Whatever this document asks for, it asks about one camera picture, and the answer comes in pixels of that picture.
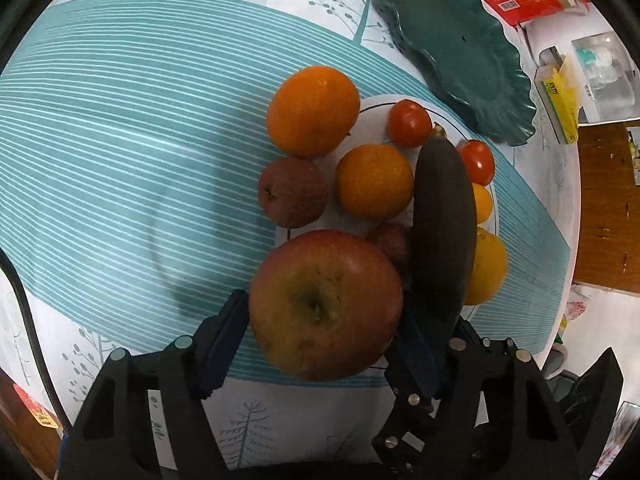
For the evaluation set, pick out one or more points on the small orange mandarin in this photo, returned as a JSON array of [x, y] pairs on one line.
[[374, 182]]

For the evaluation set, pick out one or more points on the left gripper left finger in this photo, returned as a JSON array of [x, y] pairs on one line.
[[217, 340]]

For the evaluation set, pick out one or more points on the wooden cabinet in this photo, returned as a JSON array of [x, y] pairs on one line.
[[608, 245]]

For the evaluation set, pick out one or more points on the large orange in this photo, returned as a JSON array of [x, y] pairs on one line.
[[312, 112]]

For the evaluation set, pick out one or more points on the red lychee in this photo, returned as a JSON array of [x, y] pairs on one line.
[[393, 239]]

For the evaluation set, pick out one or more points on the yellow tissue pack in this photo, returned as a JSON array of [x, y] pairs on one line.
[[558, 89]]

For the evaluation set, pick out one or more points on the dark green wavy plate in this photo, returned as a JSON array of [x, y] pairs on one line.
[[468, 63]]

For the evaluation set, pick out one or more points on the yellow lemon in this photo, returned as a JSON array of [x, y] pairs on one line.
[[489, 268]]

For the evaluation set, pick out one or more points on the teal striped table runner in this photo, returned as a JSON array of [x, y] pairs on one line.
[[132, 139]]

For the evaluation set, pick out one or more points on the large red apple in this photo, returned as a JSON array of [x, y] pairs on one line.
[[325, 305]]

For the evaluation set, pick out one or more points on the white clear storage box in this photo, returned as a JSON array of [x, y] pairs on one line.
[[605, 77]]

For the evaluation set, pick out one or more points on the white round printed placemat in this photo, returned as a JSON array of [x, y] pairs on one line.
[[370, 128]]

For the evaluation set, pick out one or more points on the small yellow kumquat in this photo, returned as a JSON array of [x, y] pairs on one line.
[[483, 203]]

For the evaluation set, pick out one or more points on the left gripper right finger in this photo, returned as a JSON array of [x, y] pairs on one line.
[[411, 371]]

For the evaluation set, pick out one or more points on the tree pattern tablecloth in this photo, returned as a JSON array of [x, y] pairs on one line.
[[262, 416]]

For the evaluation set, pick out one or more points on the dark overripe banana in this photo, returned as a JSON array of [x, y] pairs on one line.
[[443, 240]]

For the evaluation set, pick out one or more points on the red cherry tomato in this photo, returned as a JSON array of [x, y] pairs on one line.
[[408, 125], [478, 160]]

